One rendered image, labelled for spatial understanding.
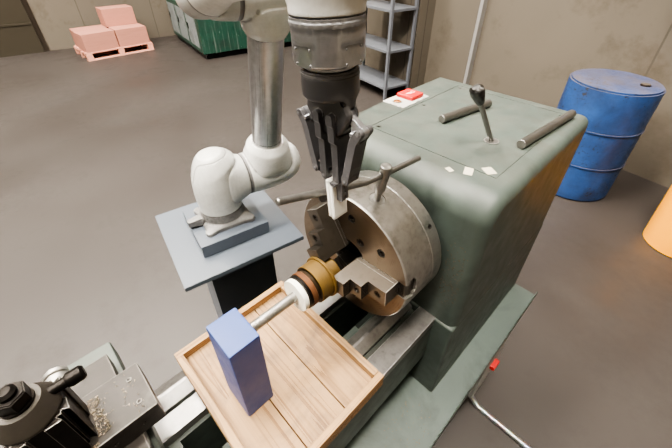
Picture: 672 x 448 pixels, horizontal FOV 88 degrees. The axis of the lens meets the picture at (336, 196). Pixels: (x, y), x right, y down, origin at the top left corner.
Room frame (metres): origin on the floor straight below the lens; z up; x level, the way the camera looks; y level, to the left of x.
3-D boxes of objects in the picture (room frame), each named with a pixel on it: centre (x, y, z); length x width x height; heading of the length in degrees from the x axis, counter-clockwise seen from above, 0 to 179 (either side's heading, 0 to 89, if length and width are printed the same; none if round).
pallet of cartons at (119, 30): (6.55, 3.93, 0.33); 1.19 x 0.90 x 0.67; 124
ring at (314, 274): (0.48, 0.04, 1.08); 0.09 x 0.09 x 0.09; 44
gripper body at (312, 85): (0.45, 0.01, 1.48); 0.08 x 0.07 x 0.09; 45
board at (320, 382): (0.39, 0.13, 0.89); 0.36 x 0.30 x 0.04; 44
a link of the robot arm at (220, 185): (1.03, 0.42, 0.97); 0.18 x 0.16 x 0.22; 123
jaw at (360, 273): (0.47, -0.07, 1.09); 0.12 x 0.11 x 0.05; 44
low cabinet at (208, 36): (7.26, 2.01, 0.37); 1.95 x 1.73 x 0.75; 34
